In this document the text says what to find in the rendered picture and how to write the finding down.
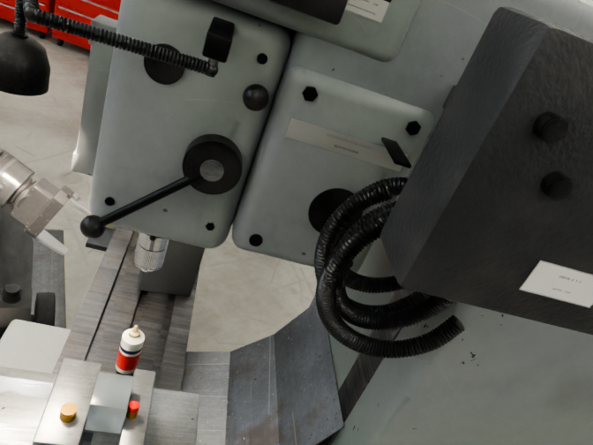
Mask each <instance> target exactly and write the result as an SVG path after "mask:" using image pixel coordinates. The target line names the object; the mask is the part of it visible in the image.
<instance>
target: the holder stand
mask: <svg viewBox="0 0 593 445"><path fill-rule="evenodd" d="M204 251H205V248H203V247H199V246H195V245H188V244H185V243H181V242H177V241H174V240H169V244H168V248H167V251H166V255H165V258H164V262H163V265H162V267H161V268H160V269H159V270H156V271H152V272H144V271H142V270H140V274H139V290H146V291H153V292H160V293H167V294H174V295H181V296H187V297H189V296H190V295H191V291H192V288H193V285H194V283H195V279H196V276H197V273H198V271H199V265H200V262H201V260H202V257H203V254H204Z"/></svg>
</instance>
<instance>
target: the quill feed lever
mask: <svg viewBox="0 0 593 445"><path fill-rule="evenodd" d="M242 164H243V160H242V155H241V152H240V150H239V148H238V147H237V145H236V144H235V143H234V142H233V141H232V140H230V139H228V138H226V137H224V136H221V135H218V134H206V135H202V136H199V137H197V138H196V139H195V140H193V141H192V142H191V143H190V145H189V146H188V147H187V149H186V151H185V154H184V159H183V173H184V177H182V178H180V179H178V180H176V181H174V182H172V183H170V184H168V185H165V186H163V187H162V188H160V189H158V190H156V191H154V192H151V193H149V194H148V195H146V196H144V197H142V198H140V199H138V200H135V201H133V202H132V203H130V204H128V205H125V206H123V207H120V208H119V209H117V210H115V211H113V212H111V213H109V214H107V215H105V216H103V217H99V216H98V215H88V216H86V217H85V218H84V219H83V220H82V221H81V223H80V231H81V233H82V234H83V235H84V236H85V237H86V238H99V237H100V236H101V235H102V234H103V233H104V232H105V230H106V226H107V225H109V224H111V223H113V222H115V221H117V220H119V219H121V218H123V217H125V216H127V215H129V214H131V213H134V212H136V211H138V210H140V209H141V208H143V207H146V206H148V205H150V204H152V203H154V202H156V201H157V200H160V199H162V198H164V197H167V196H169V195H170V194H172V193H174V192H177V191H179V190H181V189H183V188H185V187H186V186H188V185H190V186H192V187H193V188H194V189H196V190H197V191H199V192H202V193H205V194H212V195H215V194H222V193H225V192H228V191H230V190H231V189H232V188H234V187H235V186H236V184H237V183H238V181H239V180H240V177H241V175H242Z"/></svg>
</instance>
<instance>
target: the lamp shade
mask: <svg viewBox="0 0 593 445"><path fill-rule="evenodd" d="M49 77H50V65H49V59H48V55H47V51H46V49H45V48H44V47H43V46H42V45H41V44H40V43H39V42H38V41H36V40H35V38H34V37H32V36H30V35H28V34H26V35H24V36H22V35H17V34H15V33H14V32H13V31H7V32H3V33H1V34H0V91H2V92H5V93H8V94H16V95H24V96H36V95H42V94H46V93H47V92H48V91H49Z"/></svg>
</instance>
